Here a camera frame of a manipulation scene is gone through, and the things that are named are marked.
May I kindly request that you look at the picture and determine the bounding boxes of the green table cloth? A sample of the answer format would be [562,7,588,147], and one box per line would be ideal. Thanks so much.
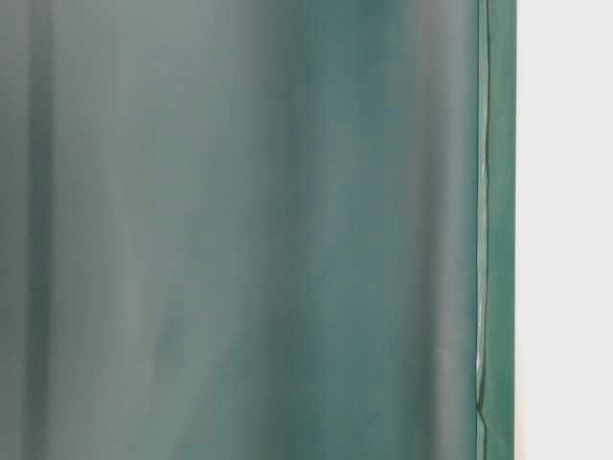
[1,0,517,459]

